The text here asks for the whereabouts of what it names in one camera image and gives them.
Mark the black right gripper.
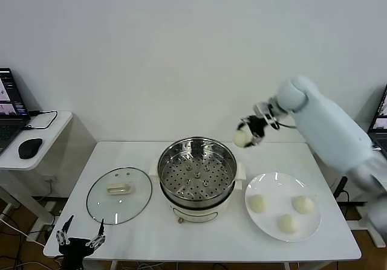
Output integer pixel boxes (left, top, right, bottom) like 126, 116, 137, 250
236, 115, 269, 148

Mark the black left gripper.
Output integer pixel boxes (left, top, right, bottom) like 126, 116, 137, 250
56, 214, 106, 270

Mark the white steamed baozi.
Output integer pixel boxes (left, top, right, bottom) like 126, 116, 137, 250
232, 129, 251, 147
278, 214, 301, 234
292, 195, 316, 214
249, 194, 270, 214

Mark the round glass pot lid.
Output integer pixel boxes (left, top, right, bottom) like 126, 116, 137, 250
85, 167, 154, 225

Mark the stainless steel steamer basket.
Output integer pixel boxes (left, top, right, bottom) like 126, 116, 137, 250
148, 136, 247, 203

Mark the white round plate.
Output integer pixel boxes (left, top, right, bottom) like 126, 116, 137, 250
244, 172, 322, 242

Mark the cream electric cooking pot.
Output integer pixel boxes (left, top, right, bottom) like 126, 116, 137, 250
159, 176, 242, 225

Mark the black computer mouse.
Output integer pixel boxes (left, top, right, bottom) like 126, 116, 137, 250
18, 137, 44, 159

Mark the white side table with mouse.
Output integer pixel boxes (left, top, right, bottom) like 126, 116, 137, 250
0, 111, 74, 231

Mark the dark laptop without mouse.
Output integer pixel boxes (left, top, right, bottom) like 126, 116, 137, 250
368, 84, 387, 152

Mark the white side table with label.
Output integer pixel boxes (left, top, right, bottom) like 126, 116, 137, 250
350, 203, 387, 248

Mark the black laptop with mouse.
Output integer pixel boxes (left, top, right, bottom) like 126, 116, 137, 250
0, 68, 32, 156

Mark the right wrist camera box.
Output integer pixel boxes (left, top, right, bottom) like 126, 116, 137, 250
253, 100, 273, 120

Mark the white floor cable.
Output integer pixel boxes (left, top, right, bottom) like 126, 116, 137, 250
0, 214, 46, 248

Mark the white and black hanging cable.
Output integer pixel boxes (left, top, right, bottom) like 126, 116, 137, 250
332, 175, 349, 203

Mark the black laptop power cable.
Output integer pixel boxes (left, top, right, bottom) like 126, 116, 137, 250
23, 110, 59, 130

